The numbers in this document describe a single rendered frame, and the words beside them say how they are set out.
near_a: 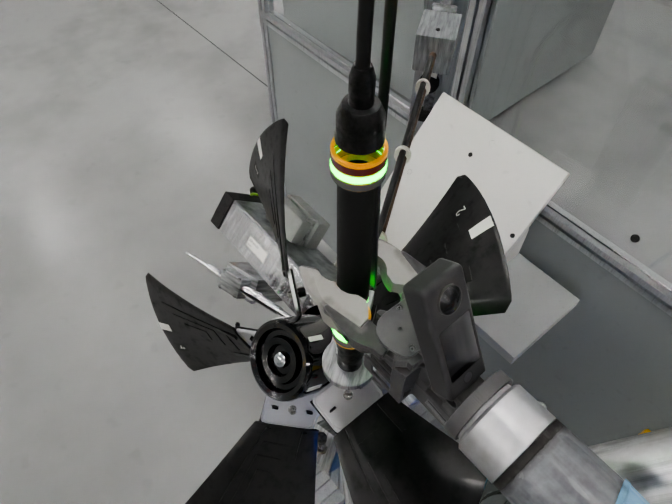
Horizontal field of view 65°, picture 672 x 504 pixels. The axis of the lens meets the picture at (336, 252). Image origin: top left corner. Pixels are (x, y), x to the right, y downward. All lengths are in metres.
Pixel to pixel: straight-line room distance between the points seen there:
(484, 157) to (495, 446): 0.57
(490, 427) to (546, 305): 0.91
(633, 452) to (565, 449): 0.14
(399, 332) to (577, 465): 0.17
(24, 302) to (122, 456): 0.86
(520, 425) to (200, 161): 2.60
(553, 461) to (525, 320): 0.87
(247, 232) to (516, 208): 0.50
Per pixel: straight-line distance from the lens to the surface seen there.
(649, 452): 0.59
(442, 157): 0.95
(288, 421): 0.88
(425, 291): 0.40
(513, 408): 0.46
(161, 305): 1.02
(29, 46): 4.20
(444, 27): 1.04
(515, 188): 0.90
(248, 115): 3.16
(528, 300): 1.34
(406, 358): 0.47
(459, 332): 0.44
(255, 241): 1.04
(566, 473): 0.45
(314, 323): 0.79
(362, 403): 0.80
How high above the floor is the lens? 1.93
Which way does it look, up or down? 52 degrees down
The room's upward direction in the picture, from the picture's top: straight up
